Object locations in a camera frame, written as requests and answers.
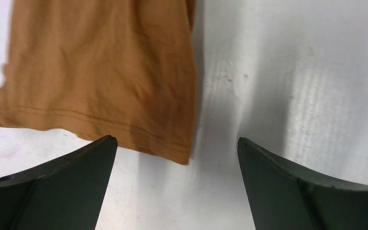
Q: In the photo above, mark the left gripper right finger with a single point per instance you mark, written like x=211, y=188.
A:
x=284, y=195

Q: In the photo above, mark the brown underwear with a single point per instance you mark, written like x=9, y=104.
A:
x=123, y=68

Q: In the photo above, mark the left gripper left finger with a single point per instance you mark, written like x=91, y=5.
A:
x=65, y=193

